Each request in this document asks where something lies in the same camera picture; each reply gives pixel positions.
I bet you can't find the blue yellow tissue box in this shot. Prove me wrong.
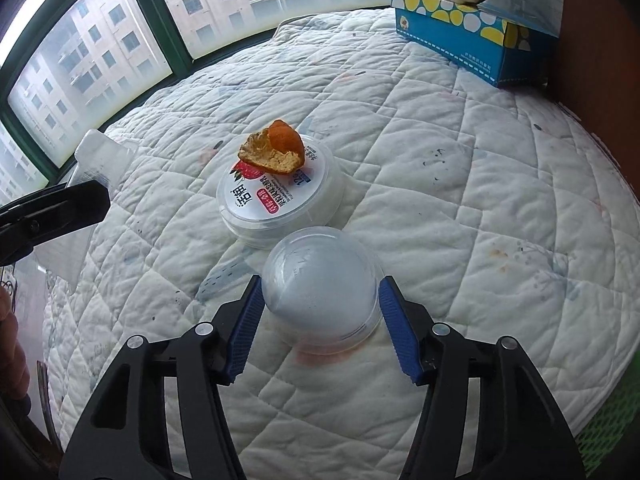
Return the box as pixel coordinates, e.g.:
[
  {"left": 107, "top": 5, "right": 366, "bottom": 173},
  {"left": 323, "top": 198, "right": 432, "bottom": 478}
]
[{"left": 390, "top": 0, "right": 558, "bottom": 88}]

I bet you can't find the clear plastic clamshell box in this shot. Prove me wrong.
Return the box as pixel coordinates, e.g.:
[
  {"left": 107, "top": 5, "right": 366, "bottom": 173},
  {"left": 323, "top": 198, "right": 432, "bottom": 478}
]
[{"left": 35, "top": 129, "right": 138, "bottom": 289}]

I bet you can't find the person's left hand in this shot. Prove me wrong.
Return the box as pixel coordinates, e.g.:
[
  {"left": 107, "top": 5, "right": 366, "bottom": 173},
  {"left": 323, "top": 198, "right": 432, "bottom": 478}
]
[{"left": 0, "top": 286, "right": 29, "bottom": 400}]

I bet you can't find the brown wooden cabinet panel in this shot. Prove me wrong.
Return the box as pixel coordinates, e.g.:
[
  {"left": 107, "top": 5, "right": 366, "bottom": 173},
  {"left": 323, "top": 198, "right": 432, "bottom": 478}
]
[{"left": 550, "top": 0, "right": 639, "bottom": 192}]

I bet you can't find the white quilted mattress pad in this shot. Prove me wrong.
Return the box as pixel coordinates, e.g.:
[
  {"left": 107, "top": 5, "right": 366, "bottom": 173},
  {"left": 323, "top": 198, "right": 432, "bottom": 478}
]
[{"left": 43, "top": 10, "right": 639, "bottom": 441}]

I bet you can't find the strawberry yogurt tub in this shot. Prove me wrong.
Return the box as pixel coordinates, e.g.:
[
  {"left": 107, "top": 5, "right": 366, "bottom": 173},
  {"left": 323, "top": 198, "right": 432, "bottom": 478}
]
[{"left": 216, "top": 136, "right": 345, "bottom": 248}]

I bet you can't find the green window frame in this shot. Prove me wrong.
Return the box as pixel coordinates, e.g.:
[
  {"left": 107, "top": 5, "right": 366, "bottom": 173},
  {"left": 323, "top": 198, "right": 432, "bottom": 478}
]
[{"left": 1, "top": 0, "right": 387, "bottom": 202}]

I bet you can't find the clear plastic dome cup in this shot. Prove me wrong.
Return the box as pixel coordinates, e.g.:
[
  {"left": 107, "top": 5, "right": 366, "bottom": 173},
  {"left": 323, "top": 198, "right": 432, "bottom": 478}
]
[{"left": 262, "top": 226, "right": 383, "bottom": 356}]

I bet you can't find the green plastic waste basket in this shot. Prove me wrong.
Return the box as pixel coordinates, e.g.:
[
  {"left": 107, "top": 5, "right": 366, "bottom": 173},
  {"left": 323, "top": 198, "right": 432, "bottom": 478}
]
[{"left": 576, "top": 377, "right": 639, "bottom": 478}]

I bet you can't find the orange peel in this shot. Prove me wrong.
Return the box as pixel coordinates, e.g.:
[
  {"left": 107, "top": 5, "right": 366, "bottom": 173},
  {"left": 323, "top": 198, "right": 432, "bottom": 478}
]
[{"left": 238, "top": 119, "right": 305, "bottom": 174}]

